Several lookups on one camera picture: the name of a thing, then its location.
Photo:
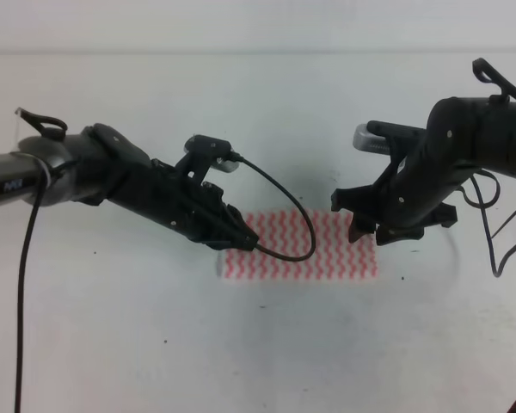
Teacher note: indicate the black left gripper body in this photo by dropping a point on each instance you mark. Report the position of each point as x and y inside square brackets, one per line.
[157, 192]

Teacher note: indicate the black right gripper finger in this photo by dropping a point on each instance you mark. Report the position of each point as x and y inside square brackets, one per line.
[360, 226]
[356, 200]

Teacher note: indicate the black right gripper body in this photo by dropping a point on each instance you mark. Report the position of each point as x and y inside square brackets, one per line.
[411, 192]

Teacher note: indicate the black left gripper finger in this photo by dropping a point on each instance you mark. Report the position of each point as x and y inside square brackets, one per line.
[232, 238]
[228, 213]

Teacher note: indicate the pink white striped towel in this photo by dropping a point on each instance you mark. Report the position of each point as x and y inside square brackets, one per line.
[285, 231]

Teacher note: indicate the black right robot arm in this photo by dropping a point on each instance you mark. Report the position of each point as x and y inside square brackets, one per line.
[463, 136]

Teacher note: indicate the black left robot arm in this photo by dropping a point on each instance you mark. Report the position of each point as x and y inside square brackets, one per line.
[101, 164]

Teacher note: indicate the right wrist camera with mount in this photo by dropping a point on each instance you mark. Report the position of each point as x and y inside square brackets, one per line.
[386, 138]

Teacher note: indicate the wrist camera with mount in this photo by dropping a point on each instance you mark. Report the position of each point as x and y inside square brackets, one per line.
[204, 153]
[386, 138]

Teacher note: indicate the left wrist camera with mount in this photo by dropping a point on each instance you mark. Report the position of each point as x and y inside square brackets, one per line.
[204, 153]

